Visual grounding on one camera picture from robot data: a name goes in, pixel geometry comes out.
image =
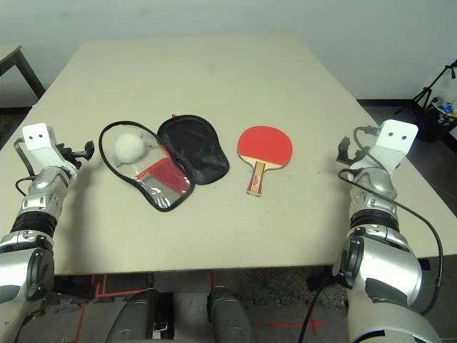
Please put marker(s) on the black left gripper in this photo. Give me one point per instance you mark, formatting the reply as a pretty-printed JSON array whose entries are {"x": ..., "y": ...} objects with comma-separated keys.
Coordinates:
[{"x": 73, "y": 155}]

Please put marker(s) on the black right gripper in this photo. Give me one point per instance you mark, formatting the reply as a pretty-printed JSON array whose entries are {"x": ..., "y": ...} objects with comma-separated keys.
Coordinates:
[{"x": 360, "y": 155}]

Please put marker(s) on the white fluffy zipper pull ball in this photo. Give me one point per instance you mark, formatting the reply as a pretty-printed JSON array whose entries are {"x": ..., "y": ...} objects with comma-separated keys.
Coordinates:
[{"x": 128, "y": 146}]

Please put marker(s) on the red ping-pong paddle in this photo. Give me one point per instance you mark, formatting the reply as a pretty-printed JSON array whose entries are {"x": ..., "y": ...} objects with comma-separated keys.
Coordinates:
[{"x": 264, "y": 143}]

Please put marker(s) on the red black paddle case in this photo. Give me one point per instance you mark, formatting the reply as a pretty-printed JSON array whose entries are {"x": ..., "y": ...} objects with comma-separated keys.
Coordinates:
[{"x": 193, "y": 150}]

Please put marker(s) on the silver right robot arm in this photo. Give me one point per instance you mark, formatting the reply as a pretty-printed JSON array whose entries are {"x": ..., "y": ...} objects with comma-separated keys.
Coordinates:
[{"x": 375, "y": 200}]

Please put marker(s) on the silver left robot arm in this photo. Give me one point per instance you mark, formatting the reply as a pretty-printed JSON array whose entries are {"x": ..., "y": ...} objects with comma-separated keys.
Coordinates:
[{"x": 35, "y": 193}]

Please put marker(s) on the dark framed side table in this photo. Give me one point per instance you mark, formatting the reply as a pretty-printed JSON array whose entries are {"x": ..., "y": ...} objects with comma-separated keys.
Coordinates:
[{"x": 25, "y": 68}]

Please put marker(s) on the black tripod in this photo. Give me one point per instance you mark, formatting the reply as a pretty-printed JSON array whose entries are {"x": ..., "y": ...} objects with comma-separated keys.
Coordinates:
[{"x": 425, "y": 93}]

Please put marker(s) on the grey robot left leg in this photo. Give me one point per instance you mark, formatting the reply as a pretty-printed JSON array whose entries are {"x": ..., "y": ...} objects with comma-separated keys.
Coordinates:
[{"x": 135, "y": 318}]

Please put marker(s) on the grey robot leg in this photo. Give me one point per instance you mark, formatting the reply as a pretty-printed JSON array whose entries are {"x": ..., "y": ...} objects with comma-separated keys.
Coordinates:
[
  {"x": 135, "y": 318},
  {"x": 228, "y": 314}
]

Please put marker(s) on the grey robot right leg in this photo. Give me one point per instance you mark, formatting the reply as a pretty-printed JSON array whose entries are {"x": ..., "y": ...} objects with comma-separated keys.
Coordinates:
[{"x": 228, "y": 314}]

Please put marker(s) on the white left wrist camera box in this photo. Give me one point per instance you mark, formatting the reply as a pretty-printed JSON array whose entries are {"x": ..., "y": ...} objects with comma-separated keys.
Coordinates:
[{"x": 39, "y": 143}]

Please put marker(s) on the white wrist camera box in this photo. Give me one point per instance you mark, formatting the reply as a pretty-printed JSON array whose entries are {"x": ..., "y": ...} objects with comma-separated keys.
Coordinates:
[
  {"x": 39, "y": 143},
  {"x": 392, "y": 143}
]

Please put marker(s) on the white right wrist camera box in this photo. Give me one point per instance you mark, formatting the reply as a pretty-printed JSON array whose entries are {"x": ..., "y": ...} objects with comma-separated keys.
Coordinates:
[{"x": 392, "y": 143}]

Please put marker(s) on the black table edge bracket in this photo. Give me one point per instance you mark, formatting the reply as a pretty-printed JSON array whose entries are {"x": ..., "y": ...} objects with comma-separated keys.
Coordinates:
[{"x": 425, "y": 263}]

